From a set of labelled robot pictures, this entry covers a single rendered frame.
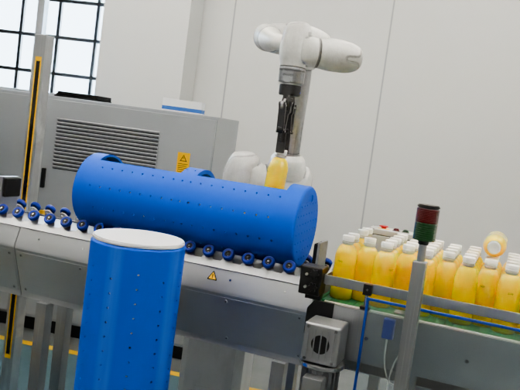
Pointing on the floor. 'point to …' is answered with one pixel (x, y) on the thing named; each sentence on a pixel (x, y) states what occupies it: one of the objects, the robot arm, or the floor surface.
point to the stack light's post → (410, 325)
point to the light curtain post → (29, 190)
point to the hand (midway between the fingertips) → (282, 143)
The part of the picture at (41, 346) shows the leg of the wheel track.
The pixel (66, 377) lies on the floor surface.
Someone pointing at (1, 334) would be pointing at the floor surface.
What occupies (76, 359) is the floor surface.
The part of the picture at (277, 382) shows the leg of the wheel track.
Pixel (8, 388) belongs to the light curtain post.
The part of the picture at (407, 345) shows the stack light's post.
